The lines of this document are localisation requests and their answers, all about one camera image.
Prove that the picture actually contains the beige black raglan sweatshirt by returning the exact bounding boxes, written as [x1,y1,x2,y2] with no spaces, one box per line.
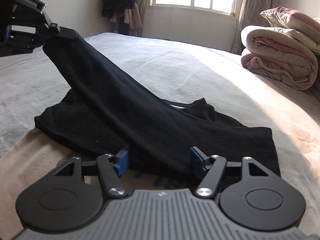
[0,31,282,235]

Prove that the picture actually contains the dark hanging clothes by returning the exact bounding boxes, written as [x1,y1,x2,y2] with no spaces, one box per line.
[101,0,136,35]

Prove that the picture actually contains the grey bed sheet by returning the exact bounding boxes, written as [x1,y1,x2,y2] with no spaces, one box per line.
[1,33,319,239]

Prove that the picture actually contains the folded beige pink comforter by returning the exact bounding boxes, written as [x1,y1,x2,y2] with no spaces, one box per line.
[241,25,319,90]

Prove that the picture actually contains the beige pink pillow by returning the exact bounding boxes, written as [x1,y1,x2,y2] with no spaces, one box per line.
[260,7,319,55]

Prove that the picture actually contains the beige curtain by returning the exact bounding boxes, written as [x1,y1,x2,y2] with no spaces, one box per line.
[230,0,278,55]

